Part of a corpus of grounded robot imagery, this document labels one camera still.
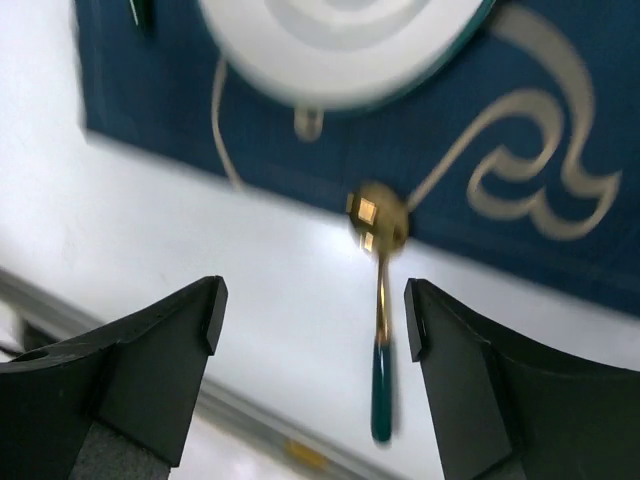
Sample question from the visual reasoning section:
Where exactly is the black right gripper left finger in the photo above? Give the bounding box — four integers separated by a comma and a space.
1, 276, 228, 479

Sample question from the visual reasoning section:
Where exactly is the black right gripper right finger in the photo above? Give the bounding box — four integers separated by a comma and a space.
404, 279, 639, 480

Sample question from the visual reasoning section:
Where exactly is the gold spoon green handle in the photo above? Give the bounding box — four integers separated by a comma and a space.
346, 182, 409, 444

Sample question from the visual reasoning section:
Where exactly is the blue whale placemat cloth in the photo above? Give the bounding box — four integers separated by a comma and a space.
75, 1, 639, 314

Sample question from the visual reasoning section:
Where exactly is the gold fork green handle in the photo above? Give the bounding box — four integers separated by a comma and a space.
129, 0, 155, 37

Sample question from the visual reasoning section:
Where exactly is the front aluminium rail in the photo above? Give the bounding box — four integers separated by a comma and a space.
1, 272, 384, 479

